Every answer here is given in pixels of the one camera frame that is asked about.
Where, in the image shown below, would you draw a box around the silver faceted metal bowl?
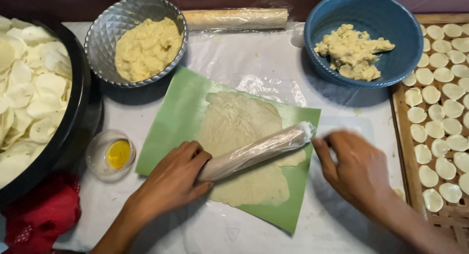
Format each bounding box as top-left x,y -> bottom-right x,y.
84,0 -> 189,88

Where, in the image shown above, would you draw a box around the long plastic-wrapped rolling pin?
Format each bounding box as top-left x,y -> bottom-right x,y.
181,8 -> 289,31

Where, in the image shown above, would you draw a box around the clear plastic table cover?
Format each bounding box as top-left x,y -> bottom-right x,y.
55,21 -> 407,253

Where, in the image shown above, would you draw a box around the rows of round dough discs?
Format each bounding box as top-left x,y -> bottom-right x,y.
402,23 -> 469,213

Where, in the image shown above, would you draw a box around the small clear plastic cup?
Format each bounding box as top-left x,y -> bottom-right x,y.
86,129 -> 136,183

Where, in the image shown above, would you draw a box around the green plastic sheet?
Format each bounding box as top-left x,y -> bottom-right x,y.
136,66 -> 322,235

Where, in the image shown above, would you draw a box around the woven bamboo tray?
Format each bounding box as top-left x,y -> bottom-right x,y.
389,14 -> 469,247

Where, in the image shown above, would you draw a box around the yellow mashed dough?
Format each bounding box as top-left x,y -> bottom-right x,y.
115,17 -> 184,83

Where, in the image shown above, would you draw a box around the red cloth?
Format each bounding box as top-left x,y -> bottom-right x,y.
0,173 -> 82,254

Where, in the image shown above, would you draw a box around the blue ceramic bowl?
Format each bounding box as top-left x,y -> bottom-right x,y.
304,0 -> 424,88

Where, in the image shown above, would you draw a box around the person's right hand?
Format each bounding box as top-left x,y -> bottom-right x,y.
311,129 -> 393,211

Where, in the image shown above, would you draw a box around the heap of white dough discs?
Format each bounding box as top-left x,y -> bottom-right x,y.
0,15 -> 73,189

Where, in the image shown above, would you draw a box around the pale dough lump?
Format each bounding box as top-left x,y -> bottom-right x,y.
314,24 -> 396,82

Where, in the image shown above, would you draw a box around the yellow oil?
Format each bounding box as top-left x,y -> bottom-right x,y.
106,140 -> 131,170

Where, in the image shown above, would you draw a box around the large black basin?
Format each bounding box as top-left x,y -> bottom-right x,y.
0,19 -> 103,207

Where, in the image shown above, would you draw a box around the person's left hand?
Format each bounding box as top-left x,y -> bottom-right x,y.
134,140 -> 214,215

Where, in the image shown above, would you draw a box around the flattened dough sheet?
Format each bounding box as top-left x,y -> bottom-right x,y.
196,91 -> 307,208

